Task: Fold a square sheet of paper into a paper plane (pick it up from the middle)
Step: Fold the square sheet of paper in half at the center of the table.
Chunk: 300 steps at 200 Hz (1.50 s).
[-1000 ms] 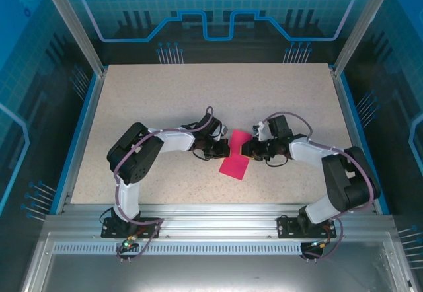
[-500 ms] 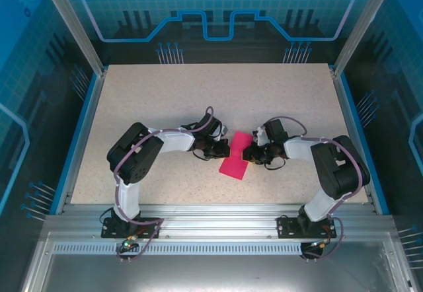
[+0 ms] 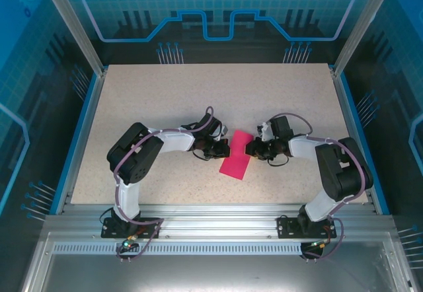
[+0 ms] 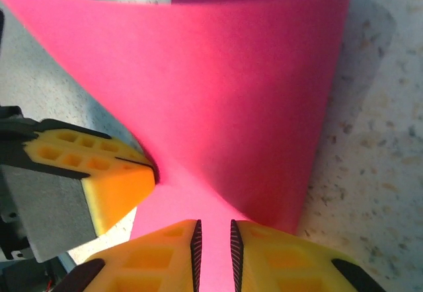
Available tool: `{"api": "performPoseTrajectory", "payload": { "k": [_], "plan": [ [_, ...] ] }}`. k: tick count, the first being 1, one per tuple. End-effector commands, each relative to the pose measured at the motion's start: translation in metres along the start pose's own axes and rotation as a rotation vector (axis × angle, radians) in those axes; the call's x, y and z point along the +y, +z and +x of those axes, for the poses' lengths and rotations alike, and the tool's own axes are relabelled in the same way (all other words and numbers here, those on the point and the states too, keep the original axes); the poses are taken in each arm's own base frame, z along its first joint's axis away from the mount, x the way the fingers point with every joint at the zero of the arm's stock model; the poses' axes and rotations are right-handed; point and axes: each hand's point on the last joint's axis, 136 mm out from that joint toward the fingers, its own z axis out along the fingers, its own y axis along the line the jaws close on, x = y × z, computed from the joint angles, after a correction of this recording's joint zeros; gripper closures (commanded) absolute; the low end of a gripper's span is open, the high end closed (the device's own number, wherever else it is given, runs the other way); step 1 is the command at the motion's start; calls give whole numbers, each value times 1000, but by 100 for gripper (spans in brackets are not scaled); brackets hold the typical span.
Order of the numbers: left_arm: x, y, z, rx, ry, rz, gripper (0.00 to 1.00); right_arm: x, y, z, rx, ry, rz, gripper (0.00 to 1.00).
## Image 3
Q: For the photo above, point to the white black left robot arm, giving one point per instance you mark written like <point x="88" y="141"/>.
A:
<point x="172" y="143"/>

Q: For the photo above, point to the aluminium side rail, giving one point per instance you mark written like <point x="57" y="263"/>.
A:
<point x="84" y="140"/>
<point x="354" y="140"/>

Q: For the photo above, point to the pink square paper sheet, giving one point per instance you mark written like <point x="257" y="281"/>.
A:
<point x="235" y="168"/>

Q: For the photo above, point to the small connector with green light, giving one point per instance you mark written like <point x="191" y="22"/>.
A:
<point x="129" y="243"/>
<point x="320" y="244"/>

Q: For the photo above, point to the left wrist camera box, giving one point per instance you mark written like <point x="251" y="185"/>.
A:
<point x="224" y="130"/>

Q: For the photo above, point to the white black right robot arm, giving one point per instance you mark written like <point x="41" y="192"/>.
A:
<point x="304" y="148"/>

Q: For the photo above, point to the blue edge strip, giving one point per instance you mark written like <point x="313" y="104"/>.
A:
<point x="362" y="140"/>
<point x="75" y="140"/>

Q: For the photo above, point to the aluminium cross rail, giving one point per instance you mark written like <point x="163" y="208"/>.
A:
<point x="215" y="219"/>

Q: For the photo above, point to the shiny metal tray panel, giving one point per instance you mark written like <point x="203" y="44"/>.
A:
<point x="215" y="275"/>

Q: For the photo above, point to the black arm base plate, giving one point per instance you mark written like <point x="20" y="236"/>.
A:
<point x="285" y="227"/>
<point x="110" y="231"/>

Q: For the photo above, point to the aluminium frame post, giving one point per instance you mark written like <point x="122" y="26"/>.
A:
<point x="363" y="24"/>
<point x="74" y="24"/>

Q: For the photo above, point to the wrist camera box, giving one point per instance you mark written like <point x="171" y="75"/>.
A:
<point x="224" y="130"/>
<point x="264" y="131"/>

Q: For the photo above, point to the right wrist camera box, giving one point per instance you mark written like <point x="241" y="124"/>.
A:
<point x="264" y="131"/>

